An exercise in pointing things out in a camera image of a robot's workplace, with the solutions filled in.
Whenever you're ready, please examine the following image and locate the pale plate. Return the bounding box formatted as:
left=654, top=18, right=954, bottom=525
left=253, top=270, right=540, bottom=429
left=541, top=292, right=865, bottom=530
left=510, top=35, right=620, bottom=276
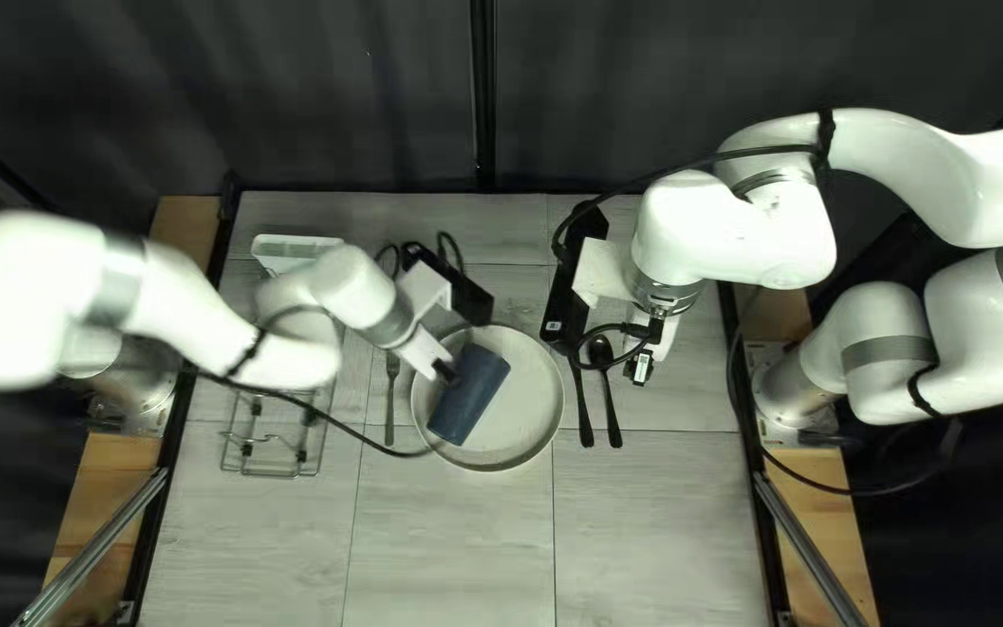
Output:
left=410, top=324, right=565, bottom=473

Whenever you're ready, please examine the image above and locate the black knife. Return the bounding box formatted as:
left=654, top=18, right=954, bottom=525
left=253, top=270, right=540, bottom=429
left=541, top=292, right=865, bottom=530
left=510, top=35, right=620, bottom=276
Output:
left=567, top=344, right=597, bottom=449

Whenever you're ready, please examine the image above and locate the white cutlery holder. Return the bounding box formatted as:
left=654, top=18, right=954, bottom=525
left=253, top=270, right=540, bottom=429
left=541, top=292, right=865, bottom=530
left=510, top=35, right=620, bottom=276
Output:
left=251, top=233, right=346, bottom=276

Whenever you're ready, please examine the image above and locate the black frame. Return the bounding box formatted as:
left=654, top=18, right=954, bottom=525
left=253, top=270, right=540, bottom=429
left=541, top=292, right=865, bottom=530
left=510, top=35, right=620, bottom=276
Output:
left=0, top=0, right=872, bottom=627

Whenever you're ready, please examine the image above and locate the black cable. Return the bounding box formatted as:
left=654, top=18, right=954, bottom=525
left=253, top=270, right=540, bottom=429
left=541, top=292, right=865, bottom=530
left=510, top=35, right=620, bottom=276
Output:
left=552, top=143, right=964, bottom=499
left=192, top=230, right=468, bottom=459

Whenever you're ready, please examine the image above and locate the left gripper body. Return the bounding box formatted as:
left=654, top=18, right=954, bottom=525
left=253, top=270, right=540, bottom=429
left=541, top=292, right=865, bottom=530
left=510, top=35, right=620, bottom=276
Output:
left=397, top=260, right=458, bottom=378

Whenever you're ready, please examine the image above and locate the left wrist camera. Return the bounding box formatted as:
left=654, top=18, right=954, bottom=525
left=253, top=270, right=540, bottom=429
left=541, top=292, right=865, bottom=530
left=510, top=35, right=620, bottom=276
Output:
left=399, top=242, right=496, bottom=329

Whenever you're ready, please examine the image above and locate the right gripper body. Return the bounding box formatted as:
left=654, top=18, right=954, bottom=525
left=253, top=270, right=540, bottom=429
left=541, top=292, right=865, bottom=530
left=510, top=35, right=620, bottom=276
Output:
left=571, top=235, right=684, bottom=364

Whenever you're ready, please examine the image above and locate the black fork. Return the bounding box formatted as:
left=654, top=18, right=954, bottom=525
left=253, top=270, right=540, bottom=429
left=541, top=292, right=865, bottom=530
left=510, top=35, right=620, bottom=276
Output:
left=382, top=348, right=402, bottom=447

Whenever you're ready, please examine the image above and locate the dark blue cup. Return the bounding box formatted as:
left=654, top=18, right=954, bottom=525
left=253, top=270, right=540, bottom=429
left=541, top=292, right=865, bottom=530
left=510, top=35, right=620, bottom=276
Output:
left=425, top=342, right=512, bottom=447

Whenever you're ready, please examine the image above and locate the wire dish rack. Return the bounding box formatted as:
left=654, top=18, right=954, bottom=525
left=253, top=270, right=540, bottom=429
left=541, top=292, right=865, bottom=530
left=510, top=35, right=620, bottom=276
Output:
left=218, top=261, right=334, bottom=478

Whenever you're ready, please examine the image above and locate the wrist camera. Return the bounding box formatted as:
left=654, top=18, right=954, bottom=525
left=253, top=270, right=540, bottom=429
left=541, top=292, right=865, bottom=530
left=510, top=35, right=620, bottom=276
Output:
left=540, top=200, right=612, bottom=346
left=399, top=242, right=496, bottom=329

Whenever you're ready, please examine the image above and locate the black spoon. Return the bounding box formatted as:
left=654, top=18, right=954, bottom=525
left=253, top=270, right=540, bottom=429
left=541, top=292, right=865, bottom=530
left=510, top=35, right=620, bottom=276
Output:
left=587, top=335, right=625, bottom=449

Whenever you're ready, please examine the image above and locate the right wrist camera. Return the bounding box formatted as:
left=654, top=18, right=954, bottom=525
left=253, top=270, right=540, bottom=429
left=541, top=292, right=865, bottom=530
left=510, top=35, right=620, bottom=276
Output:
left=540, top=200, right=612, bottom=346

